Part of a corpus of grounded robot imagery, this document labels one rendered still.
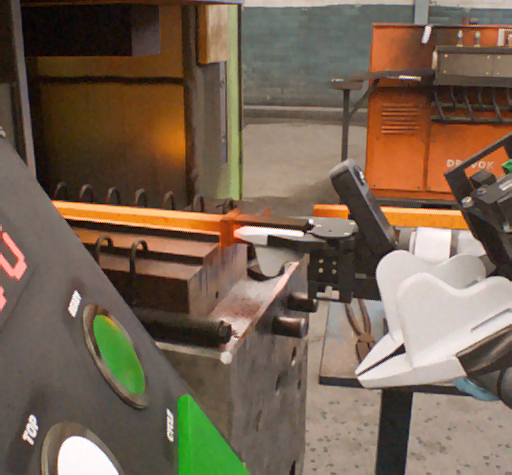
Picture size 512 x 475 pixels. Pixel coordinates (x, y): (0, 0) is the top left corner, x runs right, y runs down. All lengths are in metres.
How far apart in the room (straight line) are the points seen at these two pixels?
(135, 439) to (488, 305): 0.18
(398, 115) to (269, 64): 4.36
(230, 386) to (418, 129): 3.69
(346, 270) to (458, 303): 0.41
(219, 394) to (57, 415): 0.46
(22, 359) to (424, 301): 0.19
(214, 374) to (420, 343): 0.39
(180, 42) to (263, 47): 7.42
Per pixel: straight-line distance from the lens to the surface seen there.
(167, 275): 0.70
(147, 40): 0.79
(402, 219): 1.04
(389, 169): 4.33
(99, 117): 1.11
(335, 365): 1.12
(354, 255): 0.73
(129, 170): 1.09
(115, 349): 0.32
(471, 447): 2.13
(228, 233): 0.76
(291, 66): 8.38
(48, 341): 0.27
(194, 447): 0.34
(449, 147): 4.32
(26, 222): 0.32
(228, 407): 0.70
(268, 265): 0.76
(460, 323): 0.33
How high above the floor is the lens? 1.25
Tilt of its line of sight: 18 degrees down
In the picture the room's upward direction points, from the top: straight up
